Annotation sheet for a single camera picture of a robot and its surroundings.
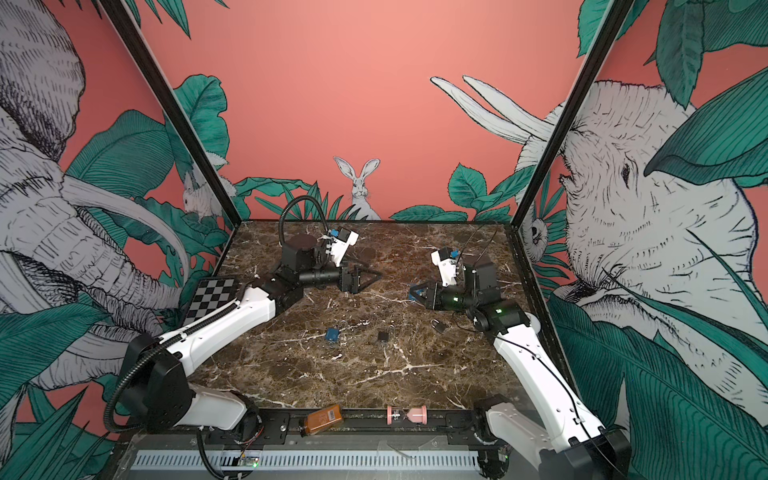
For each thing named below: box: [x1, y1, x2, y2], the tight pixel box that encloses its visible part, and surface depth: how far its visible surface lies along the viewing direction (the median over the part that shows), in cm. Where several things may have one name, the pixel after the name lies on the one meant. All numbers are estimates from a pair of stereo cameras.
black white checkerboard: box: [182, 277, 237, 326], surface depth 97 cm
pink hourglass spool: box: [386, 405, 427, 425], surface depth 76 cm
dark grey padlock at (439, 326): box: [430, 319, 446, 333], surface depth 95 cm
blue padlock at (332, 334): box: [326, 327, 339, 343], surface depth 92 cm
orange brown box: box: [305, 404, 342, 435], surface depth 74 cm
